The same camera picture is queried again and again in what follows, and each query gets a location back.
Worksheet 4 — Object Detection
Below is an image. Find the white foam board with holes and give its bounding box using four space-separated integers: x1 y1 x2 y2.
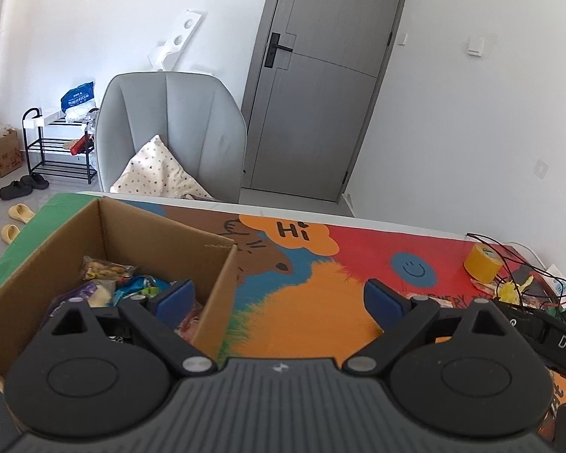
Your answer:
147 8 204 73

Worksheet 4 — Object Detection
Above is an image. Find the purple snack packet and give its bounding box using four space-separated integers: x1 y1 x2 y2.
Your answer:
46 280 101 318

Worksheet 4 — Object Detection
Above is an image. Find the blue and white plastic bag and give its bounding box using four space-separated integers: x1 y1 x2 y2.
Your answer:
60 81 97 124

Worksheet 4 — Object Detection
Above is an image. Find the yellow tape roll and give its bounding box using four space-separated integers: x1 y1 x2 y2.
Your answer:
463 243 501 284

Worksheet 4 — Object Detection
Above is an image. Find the clear peanut packet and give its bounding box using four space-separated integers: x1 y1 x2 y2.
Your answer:
80 255 135 282

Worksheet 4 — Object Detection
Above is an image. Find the black wire rack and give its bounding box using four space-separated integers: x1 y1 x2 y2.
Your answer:
466 232 566 322

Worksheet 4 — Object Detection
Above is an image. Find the black door handle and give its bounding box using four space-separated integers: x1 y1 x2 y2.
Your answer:
263 32 294 69

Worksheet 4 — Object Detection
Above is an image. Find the blue snack packet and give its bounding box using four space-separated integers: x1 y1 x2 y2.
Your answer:
112 276 171 304

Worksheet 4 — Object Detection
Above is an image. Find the white dotted pillow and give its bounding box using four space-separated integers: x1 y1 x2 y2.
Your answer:
109 134 214 201

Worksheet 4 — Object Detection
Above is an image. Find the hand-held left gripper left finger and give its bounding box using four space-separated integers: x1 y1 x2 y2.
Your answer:
38 278 218 379

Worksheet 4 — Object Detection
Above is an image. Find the grey door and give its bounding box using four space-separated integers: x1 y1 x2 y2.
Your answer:
241 0 414 205

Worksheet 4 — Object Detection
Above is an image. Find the black shoe rack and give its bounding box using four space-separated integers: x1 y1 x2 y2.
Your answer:
21 108 98 185

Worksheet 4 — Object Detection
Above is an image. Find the white power strip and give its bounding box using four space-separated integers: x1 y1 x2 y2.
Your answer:
544 264 566 313

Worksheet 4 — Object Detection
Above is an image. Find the yellow crumpled wrapper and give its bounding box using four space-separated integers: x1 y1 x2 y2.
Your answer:
494 276 537 304

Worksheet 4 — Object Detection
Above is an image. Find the cardboard box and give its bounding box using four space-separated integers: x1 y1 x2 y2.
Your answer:
0 197 239 393

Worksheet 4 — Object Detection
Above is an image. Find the grey upholstered chair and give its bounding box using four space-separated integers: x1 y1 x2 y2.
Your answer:
95 72 247 203

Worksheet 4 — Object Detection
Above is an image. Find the pink snack packet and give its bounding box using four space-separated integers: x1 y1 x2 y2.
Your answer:
176 301 205 337

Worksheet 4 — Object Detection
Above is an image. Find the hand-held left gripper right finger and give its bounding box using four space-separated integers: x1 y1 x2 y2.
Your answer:
341 277 516 379

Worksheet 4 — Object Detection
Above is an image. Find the brown printed carton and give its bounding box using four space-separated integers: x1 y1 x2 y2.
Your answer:
0 126 22 178

